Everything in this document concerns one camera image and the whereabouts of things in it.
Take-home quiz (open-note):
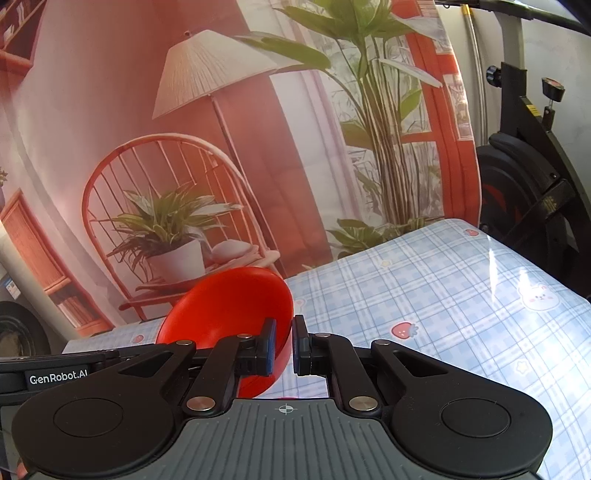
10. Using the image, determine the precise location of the black exercise bike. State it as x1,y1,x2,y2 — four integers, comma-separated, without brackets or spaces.
443,0,591,301

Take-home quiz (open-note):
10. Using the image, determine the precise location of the washing machine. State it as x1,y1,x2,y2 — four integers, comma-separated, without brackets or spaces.
0,263,70,360

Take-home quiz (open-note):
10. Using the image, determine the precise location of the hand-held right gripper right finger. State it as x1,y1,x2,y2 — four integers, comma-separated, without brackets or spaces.
292,315,445,412

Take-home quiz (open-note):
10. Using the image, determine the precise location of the printed room backdrop cloth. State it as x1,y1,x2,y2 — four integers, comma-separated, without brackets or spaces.
0,0,483,342

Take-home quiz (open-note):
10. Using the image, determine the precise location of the blue plaid tablecloth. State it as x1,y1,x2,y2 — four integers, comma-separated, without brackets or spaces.
62,217,591,480

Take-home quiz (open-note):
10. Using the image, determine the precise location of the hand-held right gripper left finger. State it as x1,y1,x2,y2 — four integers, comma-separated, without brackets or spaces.
110,318,278,414

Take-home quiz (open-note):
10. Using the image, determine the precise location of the red bowl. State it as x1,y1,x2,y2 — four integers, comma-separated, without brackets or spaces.
156,267,295,398

